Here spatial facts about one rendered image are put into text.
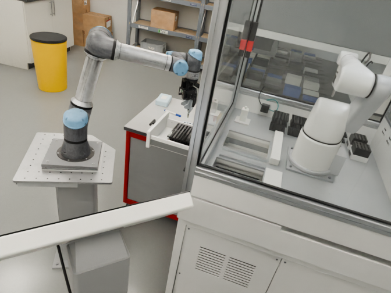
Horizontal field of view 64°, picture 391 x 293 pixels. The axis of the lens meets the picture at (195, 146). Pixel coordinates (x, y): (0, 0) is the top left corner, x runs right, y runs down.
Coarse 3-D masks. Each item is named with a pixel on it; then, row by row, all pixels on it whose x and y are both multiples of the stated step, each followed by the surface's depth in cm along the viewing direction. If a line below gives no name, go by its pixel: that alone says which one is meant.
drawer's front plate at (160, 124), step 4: (168, 112) 192; (164, 116) 187; (168, 116) 194; (160, 120) 182; (164, 120) 189; (156, 124) 177; (160, 124) 183; (164, 124) 191; (152, 128) 173; (156, 128) 178; (160, 128) 186; (148, 132) 170; (152, 132) 174; (156, 132) 180; (160, 132) 188; (148, 136) 171; (148, 140) 172; (148, 144) 174
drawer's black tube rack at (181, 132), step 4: (180, 124) 187; (180, 128) 183; (184, 128) 184; (188, 128) 185; (176, 132) 179; (180, 132) 180; (184, 132) 181; (188, 132) 181; (172, 136) 175; (176, 136) 176; (180, 136) 177; (184, 136) 177; (188, 136) 177; (172, 140) 177; (176, 140) 177; (180, 140) 173; (184, 140) 174; (188, 140) 174; (184, 144) 175; (188, 144) 176
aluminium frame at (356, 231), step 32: (224, 0) 90; (224, 32) 95; (192, 128) 114; (192, 160) 121; (192, 192) 128; (224, 192) 123; (256, 192) 118; (288, 192) 116; (288, 224) 121; (320, 224) 117; (352, 224) 113; (384, 224) 109; (384, 256) 115
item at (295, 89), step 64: (256, 0) 89; (320, 0) 84; (384, 0) 80; (256, 64) 97; (320, 64) 92; (384, 64) 87; (256, 128) 108; (320, 128) 101; (384, 128) 95; (320, 192) 112; (384, 192) 105
